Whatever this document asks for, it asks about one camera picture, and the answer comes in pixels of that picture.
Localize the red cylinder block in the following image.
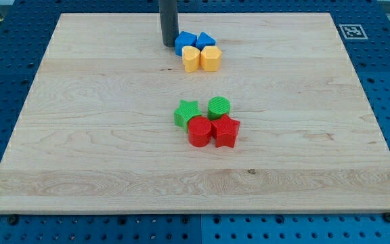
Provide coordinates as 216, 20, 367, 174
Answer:
188, 116, 212, 147

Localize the green star block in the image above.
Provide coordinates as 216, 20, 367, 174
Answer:
173, 100, 202, 132

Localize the green cylinder block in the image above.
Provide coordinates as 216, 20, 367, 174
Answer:
207, 96, 231, 120

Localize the red star block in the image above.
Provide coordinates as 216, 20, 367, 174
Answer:
211, 114, 240, 148

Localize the yellow heart block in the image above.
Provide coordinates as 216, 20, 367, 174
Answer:
182, 45, 200, 73

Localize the yellow hexagon block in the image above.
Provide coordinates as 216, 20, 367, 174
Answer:
200, 46, 222, 72

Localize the blue triangle block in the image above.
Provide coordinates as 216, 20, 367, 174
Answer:
196, 32, 216, 51

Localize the blue cube block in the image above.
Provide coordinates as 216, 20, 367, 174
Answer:
175, 31, 198, 56

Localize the light wooden board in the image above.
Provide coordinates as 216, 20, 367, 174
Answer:
0, 13, 390, 215

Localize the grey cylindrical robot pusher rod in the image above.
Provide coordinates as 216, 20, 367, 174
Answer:
158, 0, 179, 47

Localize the white fiducial marker tag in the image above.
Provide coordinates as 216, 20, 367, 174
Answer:
339, 24, 368, 40

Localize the black bolt front left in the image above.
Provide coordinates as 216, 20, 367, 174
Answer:
7, 215, 19, 226

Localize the black bolt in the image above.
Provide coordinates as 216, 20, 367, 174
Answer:
383, 212, 390, 223
7, 215, 19, 226

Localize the black bolt front right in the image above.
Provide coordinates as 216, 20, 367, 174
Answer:
383, 212, 390, 223

